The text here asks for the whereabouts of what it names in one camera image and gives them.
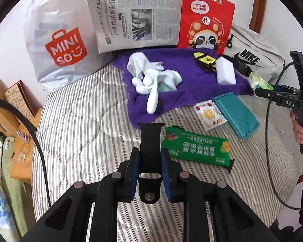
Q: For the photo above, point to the red paper bag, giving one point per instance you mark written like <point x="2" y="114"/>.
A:
<point x="192" y="12"/>

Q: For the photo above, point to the clear glass trinkets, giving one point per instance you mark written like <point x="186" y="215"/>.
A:
<point x="22" y="136"/>

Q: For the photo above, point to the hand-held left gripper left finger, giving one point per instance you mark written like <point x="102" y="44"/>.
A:
<point x="135" y="174"/>

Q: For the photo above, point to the person's right hand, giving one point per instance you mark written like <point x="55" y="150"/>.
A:
<point x="296" y="128"/>

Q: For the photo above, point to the folded newspaper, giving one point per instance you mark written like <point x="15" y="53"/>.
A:
<point x="131" y="20"/>

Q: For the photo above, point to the white glove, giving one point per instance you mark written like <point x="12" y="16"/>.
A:
<point x="154" y="98"/>
<point x="138" y="63"/>

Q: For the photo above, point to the teal scrubbing cloth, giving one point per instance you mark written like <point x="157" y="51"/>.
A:
<point x="237" y="116"/>

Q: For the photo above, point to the green blanket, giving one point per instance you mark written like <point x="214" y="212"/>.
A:
<point x="15" y="194"/>

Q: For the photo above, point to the purple towel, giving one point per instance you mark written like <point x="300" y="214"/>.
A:
<point x="186" y="90"/>

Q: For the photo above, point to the wooden bedside table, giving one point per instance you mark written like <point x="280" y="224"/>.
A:
<point x="17" y="171"/>

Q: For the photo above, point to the patterned book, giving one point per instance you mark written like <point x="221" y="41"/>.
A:
<point x="19" y="100"/>

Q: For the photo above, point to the fruit print wipe packet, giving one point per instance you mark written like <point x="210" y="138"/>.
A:
<point x="209" y="114"/>

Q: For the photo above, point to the yellow pouch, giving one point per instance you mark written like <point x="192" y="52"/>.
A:
<point x="204" y="58"/>

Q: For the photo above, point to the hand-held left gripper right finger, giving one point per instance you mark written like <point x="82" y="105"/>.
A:
<point x="166" y="174"/>

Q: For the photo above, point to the white waist bag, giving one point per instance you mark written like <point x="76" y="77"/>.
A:
<point x="265" y="45"/>

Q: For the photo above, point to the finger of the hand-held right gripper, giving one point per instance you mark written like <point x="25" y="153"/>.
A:
<point x="265" y="93"/>

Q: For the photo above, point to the white sponge block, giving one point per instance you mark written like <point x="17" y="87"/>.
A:
<point x="226" y="71"/>

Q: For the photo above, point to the striped bed quilt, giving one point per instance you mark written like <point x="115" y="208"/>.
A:
<point x="91" y="131"/>

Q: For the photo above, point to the wooden door frame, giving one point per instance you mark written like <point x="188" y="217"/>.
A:
<point x="258" y="7"/>

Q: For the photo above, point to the white plastic shopping bag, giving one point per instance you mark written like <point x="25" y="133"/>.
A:
<point x="53" y="17"/>

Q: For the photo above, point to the pale green packet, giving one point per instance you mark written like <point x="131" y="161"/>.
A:
<point x="165" y="87"/>

